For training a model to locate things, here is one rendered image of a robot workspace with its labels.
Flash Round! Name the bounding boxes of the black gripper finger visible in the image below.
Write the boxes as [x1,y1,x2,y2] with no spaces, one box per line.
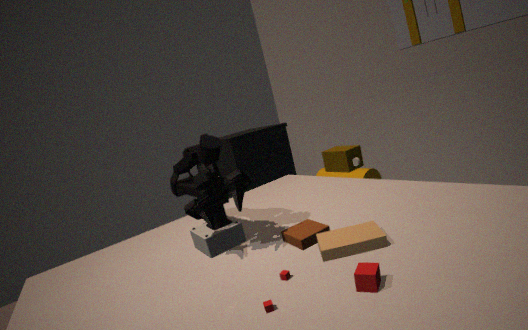
[227,179,247,212]
[191,205,215,230]

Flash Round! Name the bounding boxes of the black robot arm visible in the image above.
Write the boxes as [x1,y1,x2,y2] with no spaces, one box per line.
[170,133,232,230]

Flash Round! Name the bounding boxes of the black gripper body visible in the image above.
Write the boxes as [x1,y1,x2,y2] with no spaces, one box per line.
[185,168,251,220]

